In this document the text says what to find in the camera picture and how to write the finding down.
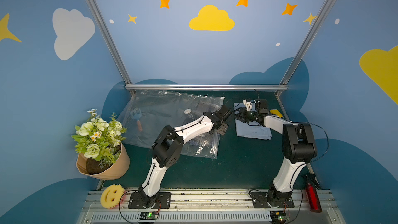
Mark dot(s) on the horizontal aluminium frame rail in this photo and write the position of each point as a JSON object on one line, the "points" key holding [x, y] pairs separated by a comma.
{"points": [[205, 87]]}

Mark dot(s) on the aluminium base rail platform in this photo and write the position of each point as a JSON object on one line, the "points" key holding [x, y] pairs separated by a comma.
{"points": [[211, 206]]}

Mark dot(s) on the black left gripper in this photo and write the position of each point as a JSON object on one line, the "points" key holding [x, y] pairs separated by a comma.
{"points": [[222, 124]]}

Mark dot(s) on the right green circuit board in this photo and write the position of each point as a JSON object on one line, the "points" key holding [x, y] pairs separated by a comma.
{"points": [[278, 217]]}

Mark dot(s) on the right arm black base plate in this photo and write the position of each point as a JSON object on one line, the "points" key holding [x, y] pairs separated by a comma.
{"points": [[271, 199]]}

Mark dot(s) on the flower bouquet in paper wrap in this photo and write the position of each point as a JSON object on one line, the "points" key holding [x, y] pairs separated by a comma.
{"points": [[101, 154]]}

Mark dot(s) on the clear plastic vacuum bag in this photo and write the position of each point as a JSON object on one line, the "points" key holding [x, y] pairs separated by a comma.
{"points": [[160, 108]]}

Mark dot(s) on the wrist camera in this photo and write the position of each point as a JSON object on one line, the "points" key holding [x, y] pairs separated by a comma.
{"points": [[224, 113], [260, 106]]}

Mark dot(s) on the aluminium frame post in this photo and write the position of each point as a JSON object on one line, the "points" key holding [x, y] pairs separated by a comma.
{"points": [[110, 43], [309, 38]]}

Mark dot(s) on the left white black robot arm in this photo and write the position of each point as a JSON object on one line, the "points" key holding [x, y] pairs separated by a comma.
{"points": [[167, 148]]}

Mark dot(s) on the yellow toy shovel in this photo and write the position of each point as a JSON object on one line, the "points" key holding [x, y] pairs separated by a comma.
{"points": [[276, 113]]}

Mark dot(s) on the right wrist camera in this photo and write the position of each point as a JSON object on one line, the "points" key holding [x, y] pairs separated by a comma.
{"points": [[260, 106]]}

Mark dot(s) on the red spray bottle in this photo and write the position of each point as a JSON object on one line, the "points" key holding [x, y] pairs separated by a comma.
{"points": [[311, 187]]}

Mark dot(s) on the green circuit board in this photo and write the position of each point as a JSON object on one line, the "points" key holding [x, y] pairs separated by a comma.
{"points": [[278, 217], [148, 216]]}

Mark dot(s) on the teal hand rake wooden handle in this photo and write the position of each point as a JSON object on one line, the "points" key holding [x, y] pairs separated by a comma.
{"points": [[136, 114]]}

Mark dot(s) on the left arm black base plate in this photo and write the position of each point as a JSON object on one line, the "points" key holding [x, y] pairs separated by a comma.
{"points": [[141, 201]]}

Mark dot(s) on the light blue shirt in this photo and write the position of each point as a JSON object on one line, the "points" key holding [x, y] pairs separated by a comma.
{"points": [[253, 131]]}

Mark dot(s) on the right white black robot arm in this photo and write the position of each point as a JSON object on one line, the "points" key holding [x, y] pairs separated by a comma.
{"points": [[298, 147]]}

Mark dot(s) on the right aluminium frame post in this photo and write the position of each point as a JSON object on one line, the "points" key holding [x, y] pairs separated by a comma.
{"points": [[309, 38]]}

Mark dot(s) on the left aluminium frame post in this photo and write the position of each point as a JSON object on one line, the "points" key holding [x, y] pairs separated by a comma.
{"points": [[110, 43]]}

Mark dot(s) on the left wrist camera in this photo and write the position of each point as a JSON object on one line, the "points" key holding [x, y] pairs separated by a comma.
{"points": [[224, 113]]}

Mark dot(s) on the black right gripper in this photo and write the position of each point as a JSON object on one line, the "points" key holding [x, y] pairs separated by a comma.
{"points": [[245, 116]]}

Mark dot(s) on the yellow smiley face sponge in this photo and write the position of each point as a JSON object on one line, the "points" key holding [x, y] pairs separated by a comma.
{"points": [[111, 196]]}

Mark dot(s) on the left green circuit board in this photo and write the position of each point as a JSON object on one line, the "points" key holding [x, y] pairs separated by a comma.
{"points": [[148, 216]]}

